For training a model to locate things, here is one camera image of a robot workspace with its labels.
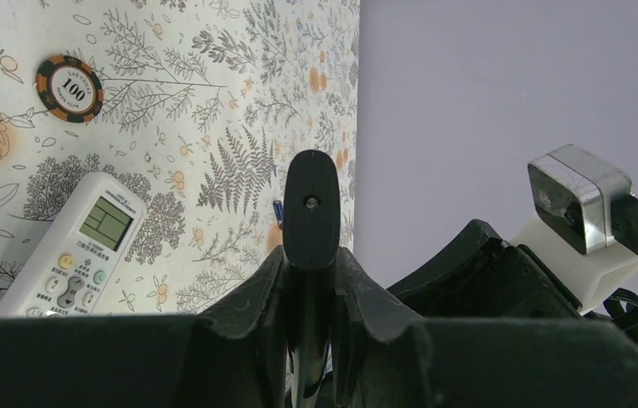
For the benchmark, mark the white AC remote control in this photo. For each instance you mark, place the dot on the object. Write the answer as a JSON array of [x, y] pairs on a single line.
[[72, 264]]

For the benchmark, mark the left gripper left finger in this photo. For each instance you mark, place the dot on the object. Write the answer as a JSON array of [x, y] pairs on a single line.
[[230, 355]]

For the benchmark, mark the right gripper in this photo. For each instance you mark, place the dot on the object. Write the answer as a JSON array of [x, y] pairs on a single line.
[[479, 274]]

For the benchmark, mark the blue battery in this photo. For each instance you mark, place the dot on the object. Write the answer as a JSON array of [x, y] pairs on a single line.
[[279, 213]]

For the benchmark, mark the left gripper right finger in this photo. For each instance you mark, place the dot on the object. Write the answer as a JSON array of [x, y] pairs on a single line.
[[387, 355]]

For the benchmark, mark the black remote control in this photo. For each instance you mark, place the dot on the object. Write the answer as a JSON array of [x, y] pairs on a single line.
[[311, 240]]

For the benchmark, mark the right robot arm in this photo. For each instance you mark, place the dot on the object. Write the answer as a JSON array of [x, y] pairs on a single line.
[[537, 275]]

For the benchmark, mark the poker chip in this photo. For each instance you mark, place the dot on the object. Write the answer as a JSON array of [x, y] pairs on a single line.
[[69, 89]]

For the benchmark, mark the floral table mat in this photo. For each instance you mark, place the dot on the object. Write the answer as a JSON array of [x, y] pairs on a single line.
[[205, 105]]

